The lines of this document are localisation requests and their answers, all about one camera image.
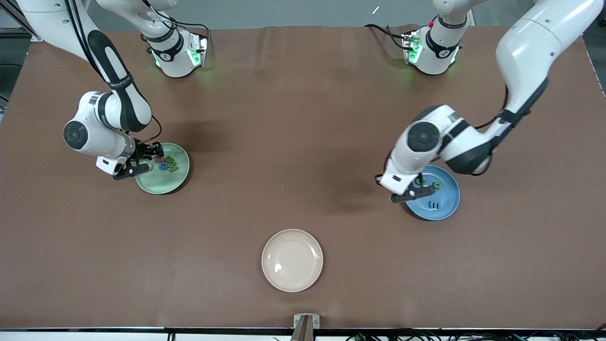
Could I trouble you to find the blue plate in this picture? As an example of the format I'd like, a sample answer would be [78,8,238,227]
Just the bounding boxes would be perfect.
[405,165,461,221]

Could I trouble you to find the light green plate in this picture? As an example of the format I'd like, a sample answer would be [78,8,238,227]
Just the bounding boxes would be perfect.
[135,143,190,195]

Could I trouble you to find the brown table cover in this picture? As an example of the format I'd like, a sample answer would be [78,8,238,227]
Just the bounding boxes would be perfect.
[0,25,606,330]

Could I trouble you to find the cream plate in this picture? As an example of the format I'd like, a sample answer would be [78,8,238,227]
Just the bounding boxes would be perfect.
[261,229,324,293]

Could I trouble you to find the black camera cable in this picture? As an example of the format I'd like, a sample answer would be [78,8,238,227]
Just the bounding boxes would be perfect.
[471,83,509,175]
[66,0,162,145]

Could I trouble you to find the metal base connector bracket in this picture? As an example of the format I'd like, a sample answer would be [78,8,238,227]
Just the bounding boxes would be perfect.
[401,29,423,65]
[187,31,209,68]

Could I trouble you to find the black base cable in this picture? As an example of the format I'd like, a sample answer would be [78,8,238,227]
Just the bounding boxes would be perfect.
[142,0,210,45]
[364,24,408,50]

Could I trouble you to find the tangled black cables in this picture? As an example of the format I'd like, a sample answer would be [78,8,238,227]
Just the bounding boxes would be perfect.
[348,330,606,341]

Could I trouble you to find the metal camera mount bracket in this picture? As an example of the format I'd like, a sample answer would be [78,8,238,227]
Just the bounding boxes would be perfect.
[293,314,321,341]

